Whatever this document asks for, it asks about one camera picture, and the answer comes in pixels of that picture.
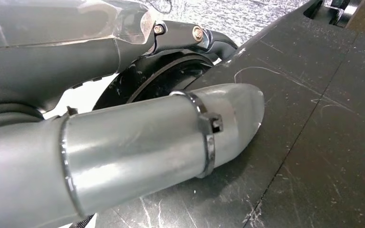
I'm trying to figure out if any thin black floor cable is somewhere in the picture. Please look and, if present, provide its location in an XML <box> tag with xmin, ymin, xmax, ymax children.
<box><xmin>144</xmin><ymin>0</ymin><xmax>173</xmax><ymax>15</ymax></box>

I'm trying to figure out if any black cable tie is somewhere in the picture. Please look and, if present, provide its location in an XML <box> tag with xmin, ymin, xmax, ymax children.
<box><xmin>169</xmin><ymin>90</ymin><xmax>224</xmax><ymax>179</ymax></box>
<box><xmin>59</xmin><ymin>106</ymin><xmax>87</xmax><ymax>219</ymax></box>

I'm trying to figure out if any black robot leg linkage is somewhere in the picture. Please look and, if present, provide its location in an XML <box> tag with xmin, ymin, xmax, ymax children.
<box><xmin>303</xmin><ymin>0</ymin><xmax>365</xmax><ymax>38</ymax></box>

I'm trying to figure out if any black scratched robot leg panel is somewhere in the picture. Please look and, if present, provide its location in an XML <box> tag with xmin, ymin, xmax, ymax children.
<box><xmin>94</xmin><ymin>0</ymin><xmax>365</xmax><ymax>228</ymax></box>

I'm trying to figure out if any black braided cable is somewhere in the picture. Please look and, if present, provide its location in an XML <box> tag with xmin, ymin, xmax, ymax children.
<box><xmin>68</xmin><ymin>214</ymin><xmax>96</xmax><ymax>228</ymax></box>

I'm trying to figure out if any black round robot joint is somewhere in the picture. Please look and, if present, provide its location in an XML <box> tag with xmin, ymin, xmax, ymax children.
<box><xmin>93</xmin><ymin>51</ymin><xmax>215</xmax><ymax>111</ymax></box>

